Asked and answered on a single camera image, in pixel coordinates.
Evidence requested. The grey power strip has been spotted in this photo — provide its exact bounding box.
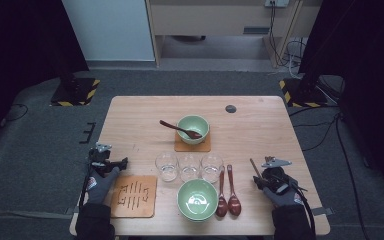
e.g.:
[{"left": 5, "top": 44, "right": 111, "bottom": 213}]
[{"left": 264, "top": 0, "right": 290, "bottom": 8}]

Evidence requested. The beige wooden desk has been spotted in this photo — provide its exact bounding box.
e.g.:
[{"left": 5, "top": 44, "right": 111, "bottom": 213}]
[{"left": 145, "top": 0, "right": 324, "bottom": 69}]

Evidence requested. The white cable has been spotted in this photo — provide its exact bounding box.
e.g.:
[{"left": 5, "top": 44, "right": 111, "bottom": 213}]
[{"left": 286, "top": 39, "right": 306, "bottom": 79}]

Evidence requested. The clear drinking glass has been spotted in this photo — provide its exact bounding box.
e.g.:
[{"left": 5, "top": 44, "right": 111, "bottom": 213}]
[
  {"left": 199, "top": 153, "right": 225, "bottom": 184},
  {"left": 178, "top": 153, "right": 202, "bottom": 182},
  {"left": 154, "top": 152, "right": 180, "bottom": 183}
]

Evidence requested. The white partition panel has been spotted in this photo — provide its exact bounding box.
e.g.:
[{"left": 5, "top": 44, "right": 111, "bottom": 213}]
[{"left": 60, "top": 0, "right": 156, "bottom": 62}]

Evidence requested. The black stand with striped base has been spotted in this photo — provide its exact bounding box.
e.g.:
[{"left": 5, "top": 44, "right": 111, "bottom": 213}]
[
  {"left": 49, "top": 77, "right": 101, "bottom": 108},
  {"left": 278, "top": 78, "right": 329, "bottom": 108}
]

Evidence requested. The person's right hand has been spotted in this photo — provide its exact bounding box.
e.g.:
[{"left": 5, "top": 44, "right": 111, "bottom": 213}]
[{"left": 263, "top": 179, "right": 306, "bottom": 208}]

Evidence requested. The person's left hand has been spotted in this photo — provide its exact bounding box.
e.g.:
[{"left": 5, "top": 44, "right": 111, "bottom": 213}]
[{"left": 85, "top": 166, "right": 121, "bottom": 205}]

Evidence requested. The brown wooden spoon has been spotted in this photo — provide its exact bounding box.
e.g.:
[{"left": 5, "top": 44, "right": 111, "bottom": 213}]
[
  {"left": 226, "top": 164, "right": 242, "bottom": 217},
  {"left": 215, "top": 165, "right": 229, "bottom": 218},
  {"left": 159, "top": 119, "right": 203, "bottom": 140}
]

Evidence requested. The black power cable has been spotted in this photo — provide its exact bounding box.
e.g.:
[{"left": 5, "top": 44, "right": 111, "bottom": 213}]
[{"left": 269, "top": 3, "right": 291, "bottom": 68}]

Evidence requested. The square wooden coaster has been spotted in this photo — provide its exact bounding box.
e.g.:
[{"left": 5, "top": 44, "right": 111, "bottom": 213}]
[
  {"left": 110, "top": 174, "right": 158, "bottom": 219},
  {"left": 174, "top": 133, "right": 212, "bottom": 153}
]

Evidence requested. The black floor cable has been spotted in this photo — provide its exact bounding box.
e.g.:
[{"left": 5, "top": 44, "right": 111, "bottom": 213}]
[
  {"left": 0, "top": 103, "right": 29, "bottom": 128},
  {"left": 334, "top": 113, "right": 371, "bottom": 240}
]

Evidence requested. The slim brown wooden chopstick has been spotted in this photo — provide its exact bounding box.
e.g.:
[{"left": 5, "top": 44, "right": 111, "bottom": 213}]
[{"left": 249, "top": 158, "right": 265, "bottom": 183}]

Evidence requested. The black curtain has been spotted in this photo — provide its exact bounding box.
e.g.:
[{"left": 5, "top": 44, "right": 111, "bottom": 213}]
[
  {"left": 0, "top": 0, "right": 89, "bottom": 154},
  {"left": 298, "top": 0, "right": 384, "bottom": 201}
]

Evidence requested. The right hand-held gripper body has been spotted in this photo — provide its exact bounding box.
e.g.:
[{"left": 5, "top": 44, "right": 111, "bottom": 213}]
[{"left": 261, "top": 158, "right": 293, "bottom": 194}]

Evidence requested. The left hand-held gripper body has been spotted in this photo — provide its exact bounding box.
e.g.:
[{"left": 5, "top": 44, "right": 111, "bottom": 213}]
[{"left": 89, "top": 143, "right": 118, "bottom": 175}]

